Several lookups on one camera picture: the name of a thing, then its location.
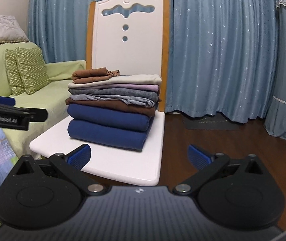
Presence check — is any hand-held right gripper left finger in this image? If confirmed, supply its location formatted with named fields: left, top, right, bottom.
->
left=9, top=144, right=108, bottom=196

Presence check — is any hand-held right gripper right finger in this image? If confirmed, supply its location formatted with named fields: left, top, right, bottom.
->
left=172, top=144, right=271, bottom=196

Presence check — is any light brown cloth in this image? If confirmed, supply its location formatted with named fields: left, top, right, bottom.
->
left=72, top=67, right=121, bottom=84

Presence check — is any stack of folded clothes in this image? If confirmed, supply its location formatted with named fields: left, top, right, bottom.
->
left=65, top=74, right=163, bottom=152

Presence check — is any green zigzag pillow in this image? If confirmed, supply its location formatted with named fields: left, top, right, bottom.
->
left=5, top=49, right=26, bottom=96
left=15, top=46, right=51, bottom=95

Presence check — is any grey floor mat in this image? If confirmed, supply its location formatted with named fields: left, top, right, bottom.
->
left=184, top=117, right=240, bottom=131

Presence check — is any green covered sofa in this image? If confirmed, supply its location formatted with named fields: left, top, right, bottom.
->
left=0, top=43, right=87, bottom=156

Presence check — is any white quilted cushion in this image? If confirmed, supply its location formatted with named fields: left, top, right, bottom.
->
left=0, top=14, right=30, bottom=44

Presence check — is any white wooden chair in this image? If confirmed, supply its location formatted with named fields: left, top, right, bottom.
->
left=29, top=0, right=170, bottom=187

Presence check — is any blue starry curtain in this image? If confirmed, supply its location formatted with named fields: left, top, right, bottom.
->
left=28, top=0, right=279, bottom=117

